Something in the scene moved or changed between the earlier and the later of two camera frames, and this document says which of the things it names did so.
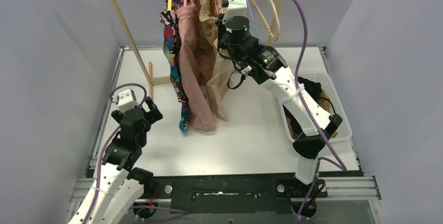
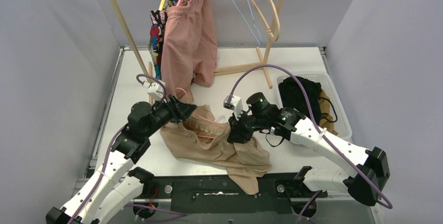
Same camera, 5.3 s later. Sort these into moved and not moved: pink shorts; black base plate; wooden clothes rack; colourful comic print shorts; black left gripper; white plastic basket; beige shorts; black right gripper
Moved: pink shorts; colourful comic print shorts; black right gripper; beige shorts; black left gripper
Not moved: wooden clothes rack; black base plate; white plastic basket
